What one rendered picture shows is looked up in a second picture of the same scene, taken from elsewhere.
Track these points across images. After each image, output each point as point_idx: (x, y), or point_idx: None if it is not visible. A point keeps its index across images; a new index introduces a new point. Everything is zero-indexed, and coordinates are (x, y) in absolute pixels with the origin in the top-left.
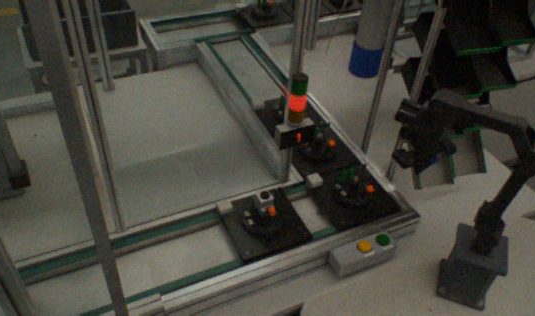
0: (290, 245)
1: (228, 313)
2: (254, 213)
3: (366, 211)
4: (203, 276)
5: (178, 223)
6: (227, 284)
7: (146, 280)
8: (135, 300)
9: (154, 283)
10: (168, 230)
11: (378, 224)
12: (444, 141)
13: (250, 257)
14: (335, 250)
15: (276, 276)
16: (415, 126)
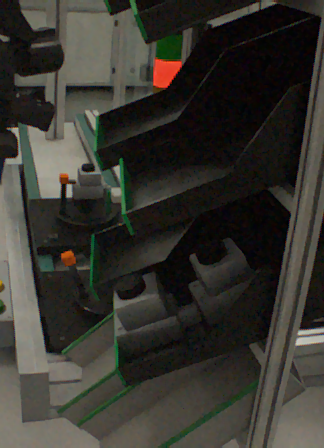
0: (33, 231)
1: None
2: (95, 205)
3: (60, 304)
4: (29, 186)
5: (114, 182)
6: (6, 191)
7: (52, 174)
8: (25, 159)
9: (46, 177)
10: (106, 177)
11: (29, 315)
12: None
13: (30, 202)
14: (3, 262)
15: (5, 235)
16: (44, 106)
